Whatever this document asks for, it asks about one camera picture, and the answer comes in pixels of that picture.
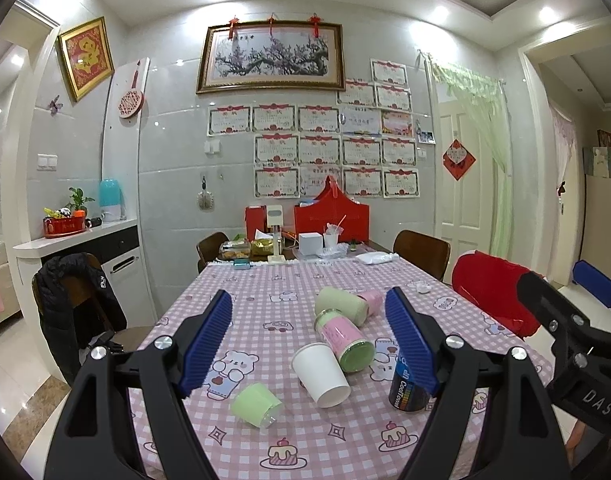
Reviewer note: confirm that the beige sofa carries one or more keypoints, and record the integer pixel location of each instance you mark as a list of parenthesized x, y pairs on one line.
[(0, 260)]

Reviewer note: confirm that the pink curtain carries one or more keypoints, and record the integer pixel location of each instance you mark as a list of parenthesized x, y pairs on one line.
[(563, 160)]

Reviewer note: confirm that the light green curtain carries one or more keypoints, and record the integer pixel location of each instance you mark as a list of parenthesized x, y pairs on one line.
[(490, 125)]

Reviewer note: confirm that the red knot tassel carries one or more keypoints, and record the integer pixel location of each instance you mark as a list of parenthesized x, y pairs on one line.
[(271, 25), (314, 23), (234, 27)]

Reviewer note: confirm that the white sideboard cabinet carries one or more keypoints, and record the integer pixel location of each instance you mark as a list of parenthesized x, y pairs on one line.
[(120, 255)]

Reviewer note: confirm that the cup of straws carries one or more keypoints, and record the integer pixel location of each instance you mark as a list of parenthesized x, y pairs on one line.
[(331, 240)]

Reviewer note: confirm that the large red gift box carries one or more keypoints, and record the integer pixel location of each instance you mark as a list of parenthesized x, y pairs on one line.
[(330, 220)]

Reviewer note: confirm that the small white lid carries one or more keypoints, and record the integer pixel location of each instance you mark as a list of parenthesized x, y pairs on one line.
[(424, 286)]

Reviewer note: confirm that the clear food container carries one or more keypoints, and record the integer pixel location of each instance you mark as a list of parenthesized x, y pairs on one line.
[(234, 251)]

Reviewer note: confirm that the white plastic bag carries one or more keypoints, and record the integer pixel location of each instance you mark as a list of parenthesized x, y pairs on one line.
[(378, 258)]

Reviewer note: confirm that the white square box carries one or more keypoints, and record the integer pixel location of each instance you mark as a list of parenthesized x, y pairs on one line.
[(310, 245)]

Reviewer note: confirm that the pink cup with green lid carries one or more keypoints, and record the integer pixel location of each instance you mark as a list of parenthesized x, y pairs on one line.
[(341, 336)]

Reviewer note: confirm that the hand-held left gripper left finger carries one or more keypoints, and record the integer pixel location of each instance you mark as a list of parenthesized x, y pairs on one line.
[(209, 345)]

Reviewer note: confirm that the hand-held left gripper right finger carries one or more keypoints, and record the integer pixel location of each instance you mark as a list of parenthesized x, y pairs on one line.
[(409, 342)]

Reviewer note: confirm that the gold wrapped package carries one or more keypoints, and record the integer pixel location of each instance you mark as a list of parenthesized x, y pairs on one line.
[(262, 247)]

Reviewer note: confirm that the black jacket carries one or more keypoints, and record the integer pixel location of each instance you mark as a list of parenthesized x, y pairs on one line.
[(70, 310)]

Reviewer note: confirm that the framed plum blossom painting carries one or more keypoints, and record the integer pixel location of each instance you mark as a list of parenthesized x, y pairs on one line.
[(270, 57)]

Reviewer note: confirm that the round red hanging ornament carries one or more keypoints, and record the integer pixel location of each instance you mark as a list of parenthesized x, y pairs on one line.
[(131, 103)]

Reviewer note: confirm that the blue and white humidifier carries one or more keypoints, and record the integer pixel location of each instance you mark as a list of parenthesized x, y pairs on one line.
[(111, 200)]

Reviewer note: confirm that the small red box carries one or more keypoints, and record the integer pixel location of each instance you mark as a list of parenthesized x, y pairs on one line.
[(254, 221)]

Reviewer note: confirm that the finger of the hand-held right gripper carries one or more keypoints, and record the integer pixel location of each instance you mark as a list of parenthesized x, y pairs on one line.
[(598, 282), (550, 310)]

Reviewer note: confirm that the purple butterfly wall ornament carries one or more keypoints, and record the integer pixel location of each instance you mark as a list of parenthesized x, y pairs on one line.
[(55, 104)]

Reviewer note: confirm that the small light green cup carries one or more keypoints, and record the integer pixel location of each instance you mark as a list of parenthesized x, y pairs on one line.
[(254, 404)]

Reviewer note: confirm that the small wall photos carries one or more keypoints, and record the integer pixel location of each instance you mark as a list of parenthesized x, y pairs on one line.
[(425, 132)]

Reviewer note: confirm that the wooden chair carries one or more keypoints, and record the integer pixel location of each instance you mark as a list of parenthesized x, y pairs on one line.
[(210, 247), (135, 335), (423, 252)]

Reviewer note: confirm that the red chair cover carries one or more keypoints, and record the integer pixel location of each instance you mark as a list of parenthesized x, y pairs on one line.
[(485, 290)]

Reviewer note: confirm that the dark blue printed cup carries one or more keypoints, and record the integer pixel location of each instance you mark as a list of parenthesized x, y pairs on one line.
[(406, 389)]

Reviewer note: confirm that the small pink cup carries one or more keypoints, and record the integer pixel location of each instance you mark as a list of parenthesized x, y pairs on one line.
[(373, 303)]

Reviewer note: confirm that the hanging grey brush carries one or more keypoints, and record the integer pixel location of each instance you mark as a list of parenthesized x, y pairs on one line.
[(204, 199)]

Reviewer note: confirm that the wall of award certificates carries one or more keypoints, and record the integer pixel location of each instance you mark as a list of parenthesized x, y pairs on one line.
[(315, 152)]

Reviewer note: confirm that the red diamond door sticker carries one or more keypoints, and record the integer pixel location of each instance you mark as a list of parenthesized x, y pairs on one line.
[(460, 158)]

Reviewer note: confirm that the small teal box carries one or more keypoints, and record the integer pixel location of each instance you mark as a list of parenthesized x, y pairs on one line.
[(242, 264)]

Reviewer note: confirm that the pink checked tablecloth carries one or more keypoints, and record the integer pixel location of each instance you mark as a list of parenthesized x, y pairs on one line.
[(285, 290)]

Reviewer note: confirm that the large light green cup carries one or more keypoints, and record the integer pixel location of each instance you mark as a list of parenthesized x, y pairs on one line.
[(339, 305)]

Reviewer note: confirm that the white paper cup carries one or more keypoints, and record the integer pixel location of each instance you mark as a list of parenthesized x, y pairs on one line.
[(319, 374)]

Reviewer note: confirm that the white panel door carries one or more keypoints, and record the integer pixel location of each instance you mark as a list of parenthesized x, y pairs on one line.
[(460, 210)]

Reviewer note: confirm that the white wall switch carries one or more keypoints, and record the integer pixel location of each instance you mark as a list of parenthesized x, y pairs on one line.
[(48, 160), (212, 146)]

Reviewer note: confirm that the framed red gold picture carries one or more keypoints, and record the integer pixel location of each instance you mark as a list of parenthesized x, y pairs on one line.
[(86, 58)]

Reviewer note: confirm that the small potted plant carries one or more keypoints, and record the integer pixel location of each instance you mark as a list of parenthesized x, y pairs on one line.
[(79, 201)]

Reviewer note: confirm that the white stand device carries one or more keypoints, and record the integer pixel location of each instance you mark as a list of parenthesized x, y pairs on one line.
[(275, 225)]

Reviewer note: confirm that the red basket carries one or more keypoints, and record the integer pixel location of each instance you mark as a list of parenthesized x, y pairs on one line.
[(62, 227)]

